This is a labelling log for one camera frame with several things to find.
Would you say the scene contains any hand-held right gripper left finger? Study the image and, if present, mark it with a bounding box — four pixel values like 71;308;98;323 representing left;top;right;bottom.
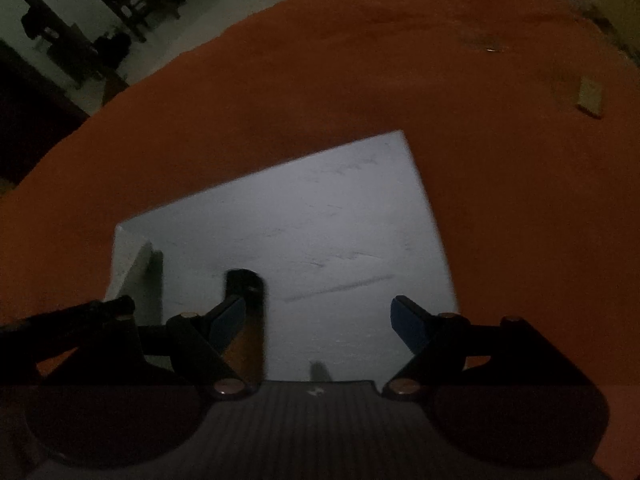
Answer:
47;296;253;401

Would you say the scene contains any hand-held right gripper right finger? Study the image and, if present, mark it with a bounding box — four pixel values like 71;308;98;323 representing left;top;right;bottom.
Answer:
382;296;596;401

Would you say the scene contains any small tan piece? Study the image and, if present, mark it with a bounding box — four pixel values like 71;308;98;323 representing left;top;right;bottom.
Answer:
575;77;606;118

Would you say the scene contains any orange table cloth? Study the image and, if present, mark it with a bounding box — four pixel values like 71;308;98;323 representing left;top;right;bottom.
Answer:
0;0;640;480

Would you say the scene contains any dark wardrobe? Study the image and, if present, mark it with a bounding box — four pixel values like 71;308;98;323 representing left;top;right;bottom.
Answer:
0;40;91;186

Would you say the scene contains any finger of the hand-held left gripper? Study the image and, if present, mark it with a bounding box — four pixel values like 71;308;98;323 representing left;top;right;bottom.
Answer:
0;296;136;386

